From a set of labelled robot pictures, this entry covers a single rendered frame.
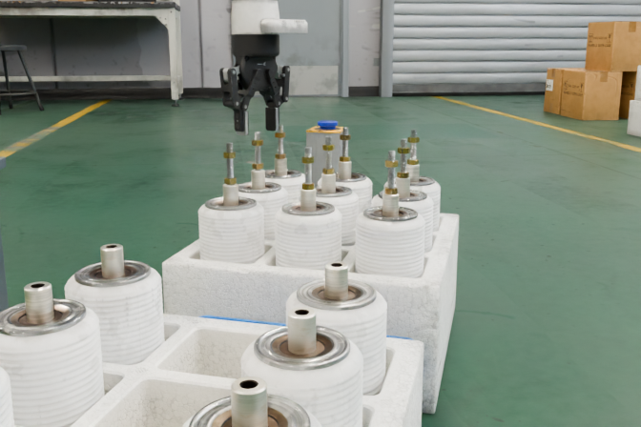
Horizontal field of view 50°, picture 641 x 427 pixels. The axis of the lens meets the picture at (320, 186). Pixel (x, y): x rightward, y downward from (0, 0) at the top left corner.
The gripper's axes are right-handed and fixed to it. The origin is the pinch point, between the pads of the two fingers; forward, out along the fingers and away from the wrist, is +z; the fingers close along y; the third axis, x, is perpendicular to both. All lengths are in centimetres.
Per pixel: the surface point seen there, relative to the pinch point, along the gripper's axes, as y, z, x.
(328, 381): 43, 11, 48
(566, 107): -370, 29, -76
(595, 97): -360, 22, -54
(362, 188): -14.3, 11.4, 10.8
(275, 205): 1.3, 12.4, 4.7
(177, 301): 20.0, 23.1, 2.8
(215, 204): 13.2, 10.1, 3.8
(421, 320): 6.3, 22.3, 34.4
